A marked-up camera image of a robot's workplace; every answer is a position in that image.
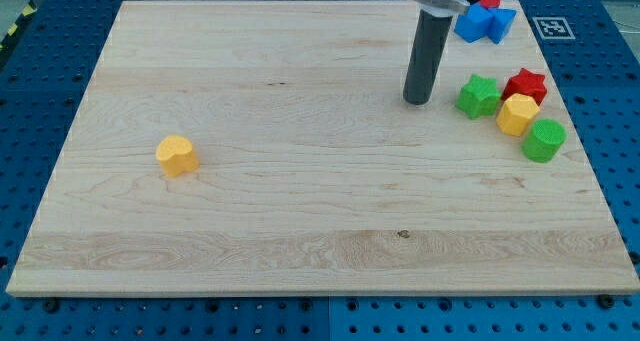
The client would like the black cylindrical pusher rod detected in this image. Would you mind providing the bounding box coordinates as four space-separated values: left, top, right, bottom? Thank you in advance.
403 10 452 105

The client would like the yellow hexagon block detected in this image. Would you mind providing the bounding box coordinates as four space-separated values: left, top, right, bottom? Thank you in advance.
496 93 540 137

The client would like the yellow heart block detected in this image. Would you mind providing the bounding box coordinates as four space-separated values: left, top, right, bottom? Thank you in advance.
155 135 200 177

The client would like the blue cube block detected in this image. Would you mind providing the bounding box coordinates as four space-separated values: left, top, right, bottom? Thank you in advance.
454 4 493 43

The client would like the small red block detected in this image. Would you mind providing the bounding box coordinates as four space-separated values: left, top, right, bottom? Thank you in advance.
477 0 501 9

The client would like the blue triangle block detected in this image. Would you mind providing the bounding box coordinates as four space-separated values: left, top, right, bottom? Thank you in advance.
487 8 517 44

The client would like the green star block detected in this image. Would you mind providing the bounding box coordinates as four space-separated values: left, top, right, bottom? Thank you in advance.
455 74 501 119

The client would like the red star block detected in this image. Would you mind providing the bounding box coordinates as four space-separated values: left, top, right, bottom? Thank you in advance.
501 68 547 106

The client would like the white fiducial marker tag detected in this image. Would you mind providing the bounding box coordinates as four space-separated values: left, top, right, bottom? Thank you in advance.
532 16 575 40

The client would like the green cylinder block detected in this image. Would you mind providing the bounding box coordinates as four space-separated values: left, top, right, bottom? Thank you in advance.
521 119 567 163

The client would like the light wooden board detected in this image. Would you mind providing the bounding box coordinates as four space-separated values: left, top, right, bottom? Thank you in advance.
7 1 639 297

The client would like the yellow black hazard tape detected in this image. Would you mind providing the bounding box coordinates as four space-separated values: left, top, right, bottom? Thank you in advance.
1 0 38 52

